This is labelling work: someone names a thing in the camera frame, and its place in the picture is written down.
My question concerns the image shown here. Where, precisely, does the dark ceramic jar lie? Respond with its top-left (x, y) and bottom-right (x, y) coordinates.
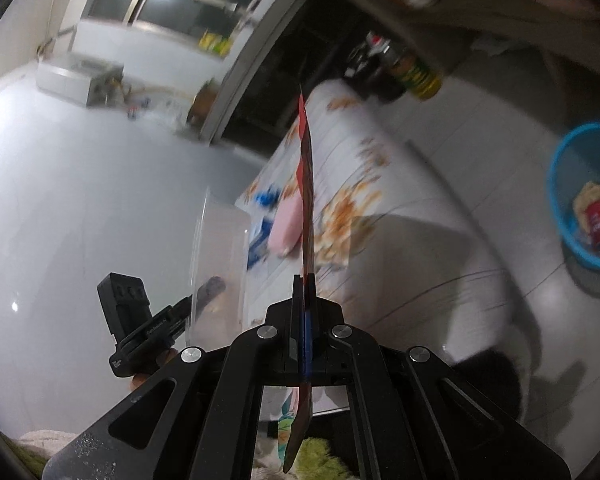
top-left (345, 45), bottom-right (381, 86)

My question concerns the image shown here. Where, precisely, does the cooking oil bottle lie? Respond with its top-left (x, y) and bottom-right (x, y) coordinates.
top-left (367, 32), bottom-right (443, 103)

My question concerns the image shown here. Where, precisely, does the blue white toothpaste box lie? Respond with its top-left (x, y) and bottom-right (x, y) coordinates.
top-left (247, 217), bottom-right (276, 268)

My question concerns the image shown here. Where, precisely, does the floral tablecloth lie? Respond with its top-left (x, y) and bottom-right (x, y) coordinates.
top-left (235, 80), bottom-right (531, 416)

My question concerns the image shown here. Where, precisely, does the pink soft packet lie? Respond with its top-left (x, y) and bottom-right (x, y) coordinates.
top-left (267, 191), bottom-right (306, 256)

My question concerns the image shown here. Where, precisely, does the green fluffy rug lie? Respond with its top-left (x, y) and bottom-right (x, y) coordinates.
top-left (280, 437), bottom-right (348, 480)

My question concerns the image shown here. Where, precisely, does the blue plastic basket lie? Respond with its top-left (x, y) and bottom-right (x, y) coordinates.
top-left (547, 122), bottom-right (600, 271)

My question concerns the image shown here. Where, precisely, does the red snack packet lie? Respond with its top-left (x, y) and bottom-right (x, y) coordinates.
top-left (280, 85), bottom-right (317, 476)

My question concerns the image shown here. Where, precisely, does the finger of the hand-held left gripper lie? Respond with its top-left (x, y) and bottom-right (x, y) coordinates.
top-left (192, 276), bottom-right (227, 311)

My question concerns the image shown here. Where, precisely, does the brown metal pot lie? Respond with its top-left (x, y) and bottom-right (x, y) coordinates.
top-left (187, 85), bottom-right (221, 126)

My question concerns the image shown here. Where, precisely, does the white towel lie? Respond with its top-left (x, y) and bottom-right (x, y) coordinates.
top-left (20, 430), bottom-right (81, 466)

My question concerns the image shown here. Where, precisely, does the clear plastic container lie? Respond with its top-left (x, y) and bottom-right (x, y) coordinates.
top-left (187, 186), bottom-right (251, 351)

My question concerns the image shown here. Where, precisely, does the yellow dish soap bottle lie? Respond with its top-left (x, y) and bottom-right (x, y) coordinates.
top-left (200, 30), bottom-right (233, 56)

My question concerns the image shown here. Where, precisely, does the grey concrete counter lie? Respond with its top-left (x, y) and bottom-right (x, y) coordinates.
top-left (207, 0), bottom-right (600, 148)

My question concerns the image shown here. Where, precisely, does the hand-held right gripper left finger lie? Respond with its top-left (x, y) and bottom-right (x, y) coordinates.
top-left (42, 274), bottom-right (306, 480)

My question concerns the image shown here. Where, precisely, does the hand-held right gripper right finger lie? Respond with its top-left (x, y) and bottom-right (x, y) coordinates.
top-left (305, 272), bottom-right (571, 480)

